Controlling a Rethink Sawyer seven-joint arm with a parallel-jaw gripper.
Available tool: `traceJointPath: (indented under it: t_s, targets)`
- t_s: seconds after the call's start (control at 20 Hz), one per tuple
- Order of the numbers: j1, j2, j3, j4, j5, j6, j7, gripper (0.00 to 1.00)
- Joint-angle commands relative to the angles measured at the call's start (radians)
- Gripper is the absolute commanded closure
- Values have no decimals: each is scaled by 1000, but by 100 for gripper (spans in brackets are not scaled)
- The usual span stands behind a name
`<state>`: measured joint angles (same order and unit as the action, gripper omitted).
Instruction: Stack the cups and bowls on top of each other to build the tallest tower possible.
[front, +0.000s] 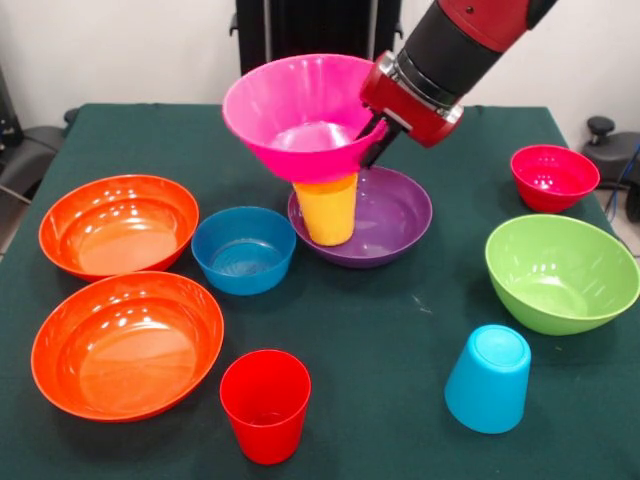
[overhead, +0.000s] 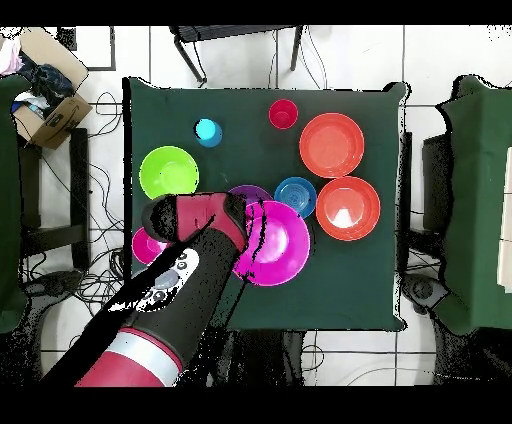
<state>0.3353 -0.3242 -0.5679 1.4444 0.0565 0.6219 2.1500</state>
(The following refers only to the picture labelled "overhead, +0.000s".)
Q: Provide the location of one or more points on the large pink bowl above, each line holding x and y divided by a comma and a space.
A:
280, 248

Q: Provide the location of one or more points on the small crimson bowl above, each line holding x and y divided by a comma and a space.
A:
144, 248

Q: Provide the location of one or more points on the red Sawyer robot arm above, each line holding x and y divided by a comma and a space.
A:
180, 312

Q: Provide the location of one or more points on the black cabinet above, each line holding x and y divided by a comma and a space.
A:
436, 180

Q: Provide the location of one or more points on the black caster leg with knob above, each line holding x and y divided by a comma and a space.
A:
424, 288
56, 282

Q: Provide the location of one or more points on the black metal chair frame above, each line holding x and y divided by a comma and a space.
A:
224, 32

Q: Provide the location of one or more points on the green bowl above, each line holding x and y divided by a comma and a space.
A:
168, 172

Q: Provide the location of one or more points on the green-covered side table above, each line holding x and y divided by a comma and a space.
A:
10, 200
480, 160

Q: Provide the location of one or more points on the cardboard box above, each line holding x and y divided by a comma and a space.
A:
56, 120

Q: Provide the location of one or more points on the purple bowl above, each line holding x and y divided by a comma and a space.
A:
252, 192

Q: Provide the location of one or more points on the light blue cup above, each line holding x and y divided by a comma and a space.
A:
208, 132

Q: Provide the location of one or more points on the orange bowl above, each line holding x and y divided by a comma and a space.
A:
348, 198
331, 144

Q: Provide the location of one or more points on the blue bowl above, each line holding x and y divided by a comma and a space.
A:
294, 194

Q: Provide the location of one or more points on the red cup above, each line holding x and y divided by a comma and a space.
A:
283, 114

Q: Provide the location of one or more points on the black bench frame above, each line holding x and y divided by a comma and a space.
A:
78, 180

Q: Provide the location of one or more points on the dark green tablecloth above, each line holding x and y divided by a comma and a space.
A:
320, 288

